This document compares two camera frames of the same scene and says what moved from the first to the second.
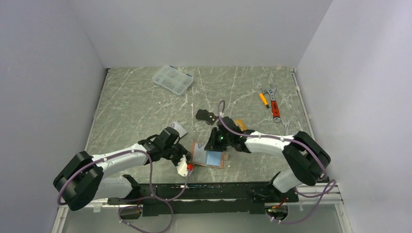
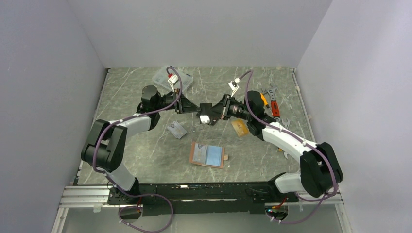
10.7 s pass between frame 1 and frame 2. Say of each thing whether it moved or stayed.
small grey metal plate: stayed
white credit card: stayed
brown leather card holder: stayed
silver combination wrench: stayed
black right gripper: moved
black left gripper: moved
